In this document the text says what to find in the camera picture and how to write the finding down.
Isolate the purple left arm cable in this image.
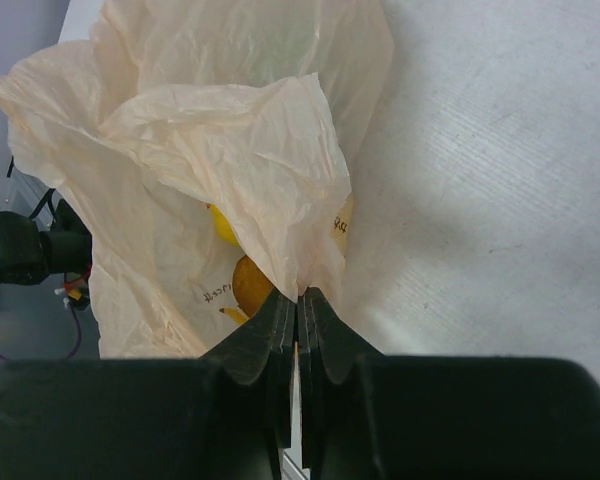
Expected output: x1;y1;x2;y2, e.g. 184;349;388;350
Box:
0;304;84;363

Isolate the yellow fake lemon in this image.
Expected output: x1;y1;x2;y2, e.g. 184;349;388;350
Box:
207;204;240;247

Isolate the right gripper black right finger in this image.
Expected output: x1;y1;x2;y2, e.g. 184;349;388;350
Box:
297;288;600;479

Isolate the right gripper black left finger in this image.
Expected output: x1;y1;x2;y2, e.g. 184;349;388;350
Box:
0;292;296;479

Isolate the brown fake fruit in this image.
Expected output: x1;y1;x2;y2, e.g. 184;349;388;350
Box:
232;256;274;318

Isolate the translucent orange plastic bag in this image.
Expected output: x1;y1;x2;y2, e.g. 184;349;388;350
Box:
0;1;394;358

